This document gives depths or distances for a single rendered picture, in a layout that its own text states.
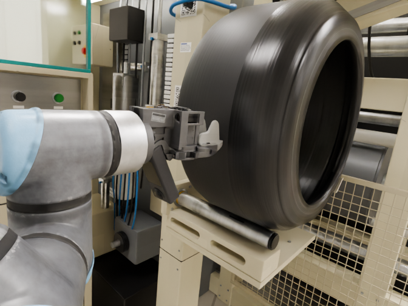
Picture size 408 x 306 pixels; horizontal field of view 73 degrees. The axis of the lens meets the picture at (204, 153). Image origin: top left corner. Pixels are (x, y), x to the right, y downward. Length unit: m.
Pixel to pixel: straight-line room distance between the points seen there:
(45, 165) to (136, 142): 0.11
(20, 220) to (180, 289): 0.89
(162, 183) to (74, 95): 0.73
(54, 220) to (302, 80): 0.45
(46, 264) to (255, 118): 0.40
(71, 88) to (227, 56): 0.67
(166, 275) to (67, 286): 0.95
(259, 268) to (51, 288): 0.55
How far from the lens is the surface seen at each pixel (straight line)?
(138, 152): 0.37
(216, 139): 0.52
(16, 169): 0.32
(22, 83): 1.07
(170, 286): 1.21
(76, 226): 0.36
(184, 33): 0.97
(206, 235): 0.81
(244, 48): 0.59
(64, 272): 0.28
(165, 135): 0.44
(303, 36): 0.59
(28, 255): 0.26
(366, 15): 1.12
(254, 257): 0.73
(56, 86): 1.10
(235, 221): 0.77
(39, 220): 0.35
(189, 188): 0.94
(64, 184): 0.34
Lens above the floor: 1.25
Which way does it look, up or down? 13 degrees down
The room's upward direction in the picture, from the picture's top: 6 degrees clockwise
